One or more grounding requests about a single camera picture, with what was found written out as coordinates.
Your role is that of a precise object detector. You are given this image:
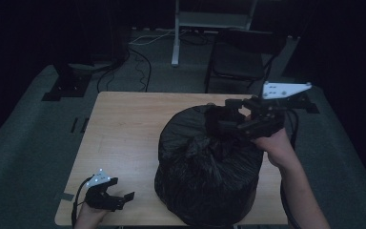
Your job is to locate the person's right hand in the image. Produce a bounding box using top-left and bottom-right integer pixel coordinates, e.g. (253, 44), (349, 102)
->
(254, 127), (296, 170)

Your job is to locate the white metal desk frame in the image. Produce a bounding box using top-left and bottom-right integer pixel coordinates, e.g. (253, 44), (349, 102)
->
(171, 0), (258, 68)

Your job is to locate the black folding chair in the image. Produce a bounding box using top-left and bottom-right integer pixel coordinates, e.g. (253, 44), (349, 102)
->
(204, 28), (288, 98)

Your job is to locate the white floor cable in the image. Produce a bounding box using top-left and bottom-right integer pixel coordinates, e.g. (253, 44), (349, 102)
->
(128, 29), (176, 46)

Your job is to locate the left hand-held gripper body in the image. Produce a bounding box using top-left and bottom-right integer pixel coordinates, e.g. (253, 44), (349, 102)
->
(84, 168), (125, 212)

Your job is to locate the black floor tape strip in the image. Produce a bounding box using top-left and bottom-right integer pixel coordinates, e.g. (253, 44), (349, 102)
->
(70, 116), (79, 135)
(79, 116), (91, 135)

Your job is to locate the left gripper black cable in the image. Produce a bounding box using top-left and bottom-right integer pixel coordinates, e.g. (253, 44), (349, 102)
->
(71, 175), (95, 229)

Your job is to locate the black floor cable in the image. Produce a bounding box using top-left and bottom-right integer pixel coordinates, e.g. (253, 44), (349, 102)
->
(96, 47), (153, 94)

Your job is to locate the person's left hand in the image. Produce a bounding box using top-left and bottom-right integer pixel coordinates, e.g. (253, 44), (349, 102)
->
(74, 203), (109, 229)

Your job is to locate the black stand base plate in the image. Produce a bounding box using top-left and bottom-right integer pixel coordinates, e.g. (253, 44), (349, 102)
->
(294, 94), (320, 115)
(41, 62), (93, 102)

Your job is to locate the black plastic garbage bag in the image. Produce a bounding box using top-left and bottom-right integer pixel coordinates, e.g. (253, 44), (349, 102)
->
(153, 104), (265, 227)

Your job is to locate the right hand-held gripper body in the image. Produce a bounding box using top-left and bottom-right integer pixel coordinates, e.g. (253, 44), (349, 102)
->
(237, 81), (313, 139)

